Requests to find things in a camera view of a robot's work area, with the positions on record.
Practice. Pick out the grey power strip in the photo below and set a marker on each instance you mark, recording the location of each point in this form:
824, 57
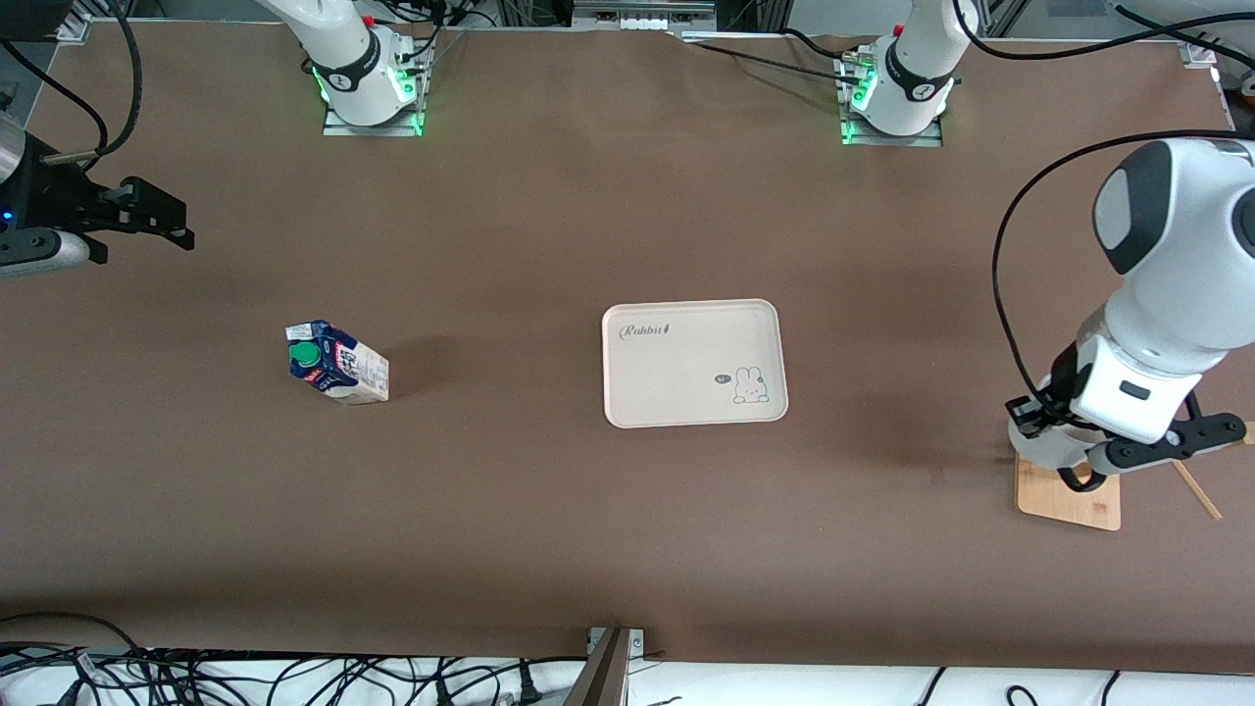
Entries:
642, 15

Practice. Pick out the silver table corner clamp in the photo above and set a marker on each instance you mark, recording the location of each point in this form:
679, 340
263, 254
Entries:
1204, 57
74, 29

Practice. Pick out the beige rabbit print tray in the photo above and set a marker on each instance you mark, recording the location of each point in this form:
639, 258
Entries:
677, 373

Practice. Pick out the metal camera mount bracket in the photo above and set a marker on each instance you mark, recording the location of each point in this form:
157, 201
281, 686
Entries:
610, 667

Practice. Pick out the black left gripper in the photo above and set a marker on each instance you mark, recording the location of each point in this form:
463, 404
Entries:
1061, 383

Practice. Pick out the wooden cup rack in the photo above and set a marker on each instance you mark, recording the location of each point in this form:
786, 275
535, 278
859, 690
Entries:
1069, 505

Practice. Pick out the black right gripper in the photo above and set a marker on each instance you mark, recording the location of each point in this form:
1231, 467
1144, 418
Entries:
56, 193

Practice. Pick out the blue milk carton green cap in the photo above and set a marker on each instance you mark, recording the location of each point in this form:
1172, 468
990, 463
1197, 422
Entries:
353, 378

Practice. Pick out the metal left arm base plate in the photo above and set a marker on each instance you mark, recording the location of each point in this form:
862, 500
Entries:
931, 139

